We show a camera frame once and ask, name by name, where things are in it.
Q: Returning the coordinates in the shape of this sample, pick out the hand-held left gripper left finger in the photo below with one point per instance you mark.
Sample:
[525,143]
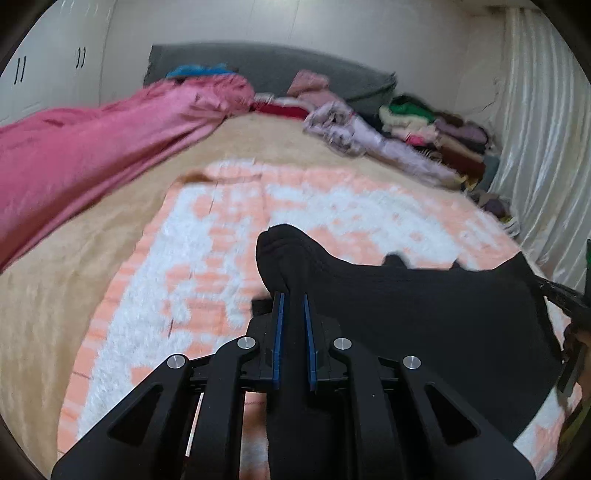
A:
[277,337]

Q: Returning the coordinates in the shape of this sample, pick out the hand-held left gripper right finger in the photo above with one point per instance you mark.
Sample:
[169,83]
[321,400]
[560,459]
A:
[310,344]

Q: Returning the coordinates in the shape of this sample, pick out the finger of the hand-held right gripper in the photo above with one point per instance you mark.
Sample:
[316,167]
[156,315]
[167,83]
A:
[556,291]

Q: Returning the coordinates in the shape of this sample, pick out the black sweater with orange cuffs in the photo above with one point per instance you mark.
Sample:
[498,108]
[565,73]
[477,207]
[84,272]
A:
[415,323]

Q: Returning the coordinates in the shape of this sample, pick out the small heap of purple clothes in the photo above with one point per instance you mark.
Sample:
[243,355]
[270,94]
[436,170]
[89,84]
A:
[498,207]

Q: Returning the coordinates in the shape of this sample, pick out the pile of folded clothes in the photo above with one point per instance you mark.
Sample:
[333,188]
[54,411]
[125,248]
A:
[438,134]

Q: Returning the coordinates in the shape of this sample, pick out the pink and white fluffy blanket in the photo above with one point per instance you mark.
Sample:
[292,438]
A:
[184,258]

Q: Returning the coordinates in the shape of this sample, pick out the white satin curtain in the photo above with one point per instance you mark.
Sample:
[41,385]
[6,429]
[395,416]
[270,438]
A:
[545,152]

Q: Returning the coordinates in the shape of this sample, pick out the beige plush blanket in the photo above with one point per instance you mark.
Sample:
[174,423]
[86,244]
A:
[69,300]

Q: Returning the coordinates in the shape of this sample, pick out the lavender crumpled garment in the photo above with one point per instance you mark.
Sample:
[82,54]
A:
[369,138]

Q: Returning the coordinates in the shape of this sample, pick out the red cloth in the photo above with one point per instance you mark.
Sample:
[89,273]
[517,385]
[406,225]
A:
[281,108]

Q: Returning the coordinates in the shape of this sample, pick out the black crumpled garment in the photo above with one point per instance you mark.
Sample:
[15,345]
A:
[369,121]

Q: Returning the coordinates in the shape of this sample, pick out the pink fluffy garment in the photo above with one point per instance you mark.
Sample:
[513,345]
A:
[321,98]

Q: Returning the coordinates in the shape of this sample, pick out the pink fluffy pillow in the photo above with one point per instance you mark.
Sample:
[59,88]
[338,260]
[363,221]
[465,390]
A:
[309,82]

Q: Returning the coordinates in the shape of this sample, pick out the pink velvet quilt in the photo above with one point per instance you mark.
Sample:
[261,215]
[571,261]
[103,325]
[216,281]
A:
[92,143]

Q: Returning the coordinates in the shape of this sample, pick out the grey headboard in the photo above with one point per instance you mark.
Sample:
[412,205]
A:
[277,64]

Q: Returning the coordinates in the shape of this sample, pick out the blue cloth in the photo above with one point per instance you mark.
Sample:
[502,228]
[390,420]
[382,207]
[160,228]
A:
[198,70]

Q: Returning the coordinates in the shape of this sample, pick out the white wardrobe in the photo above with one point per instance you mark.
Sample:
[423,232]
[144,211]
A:
[55,60]

